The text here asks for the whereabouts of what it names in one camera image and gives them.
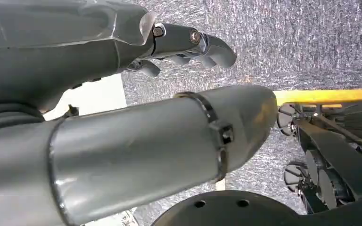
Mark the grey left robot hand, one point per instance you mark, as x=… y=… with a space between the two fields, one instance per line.
x=131 y=146

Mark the white floor sheet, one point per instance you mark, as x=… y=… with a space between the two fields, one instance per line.
x=93 y=98

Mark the ribbed grey left arm sleeve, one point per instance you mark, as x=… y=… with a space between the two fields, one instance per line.
x=6 y=118

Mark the yellow floor tape strip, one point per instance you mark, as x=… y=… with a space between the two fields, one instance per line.
x=324 y=96

